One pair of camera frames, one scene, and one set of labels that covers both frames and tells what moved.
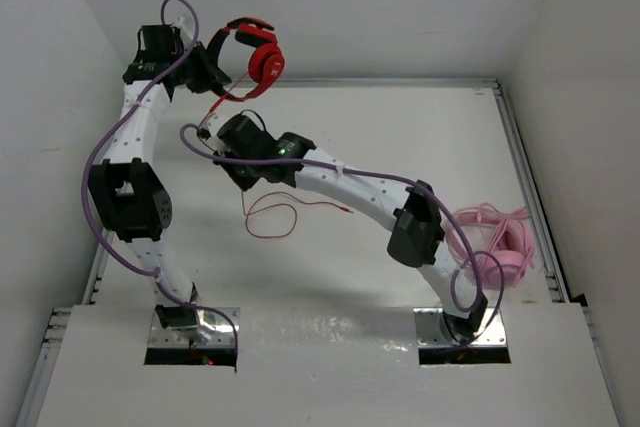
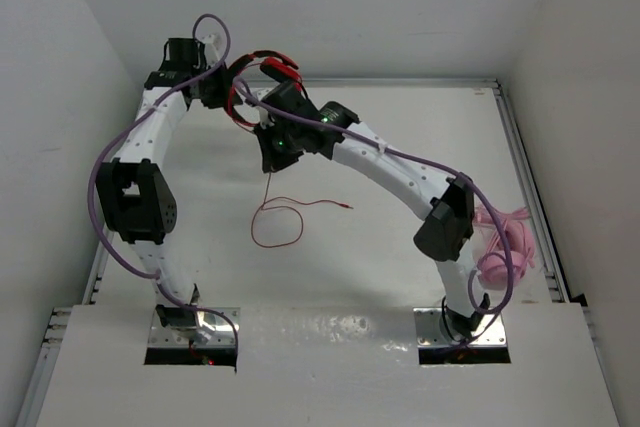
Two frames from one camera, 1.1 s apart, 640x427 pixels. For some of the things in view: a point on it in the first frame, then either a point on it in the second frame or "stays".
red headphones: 266,60 → 273,64
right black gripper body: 245,175 → 278,143
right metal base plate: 428,320 stays
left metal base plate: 216,324 stays
